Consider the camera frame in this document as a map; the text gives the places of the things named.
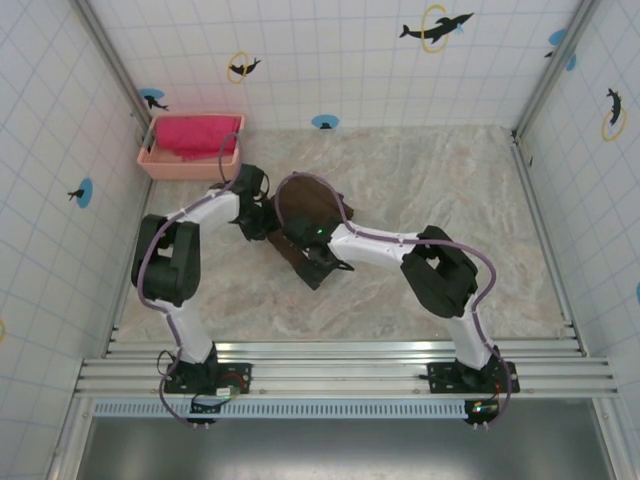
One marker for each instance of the brown long pants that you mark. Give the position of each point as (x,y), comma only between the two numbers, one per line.
(305,200)

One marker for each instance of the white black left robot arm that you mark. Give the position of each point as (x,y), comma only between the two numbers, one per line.
(215,212)

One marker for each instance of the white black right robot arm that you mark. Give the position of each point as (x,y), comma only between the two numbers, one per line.
(370,250)

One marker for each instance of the pink-red folded cloth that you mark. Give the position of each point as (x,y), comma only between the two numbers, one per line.
(195,137)

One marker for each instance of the pink perforated plastic basket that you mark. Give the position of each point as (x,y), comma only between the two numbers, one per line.
(160,170)

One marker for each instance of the dolphin blue circle sticker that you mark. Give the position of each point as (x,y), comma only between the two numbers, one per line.
(152,98)

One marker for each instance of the grey metal panel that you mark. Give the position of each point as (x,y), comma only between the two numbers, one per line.
(325,450)

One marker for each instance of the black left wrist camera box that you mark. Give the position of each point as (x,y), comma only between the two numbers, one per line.
(251,212)

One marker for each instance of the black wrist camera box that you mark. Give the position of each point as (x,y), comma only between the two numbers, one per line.
(251,212)
(298,231)

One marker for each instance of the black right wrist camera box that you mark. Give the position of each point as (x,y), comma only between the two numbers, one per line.
(298,231)

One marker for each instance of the aluminium front rail beam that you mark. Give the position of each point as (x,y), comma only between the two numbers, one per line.
(325,372)

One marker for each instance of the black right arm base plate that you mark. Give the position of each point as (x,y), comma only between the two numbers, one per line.
(440,385)

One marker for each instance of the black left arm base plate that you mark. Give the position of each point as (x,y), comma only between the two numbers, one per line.
(175,387)

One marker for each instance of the small black connector mount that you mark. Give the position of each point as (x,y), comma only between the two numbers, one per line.
(480,411)
(202,410)

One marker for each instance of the aluminium corner post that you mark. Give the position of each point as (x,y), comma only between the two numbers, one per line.
(545,90)
(111,55)

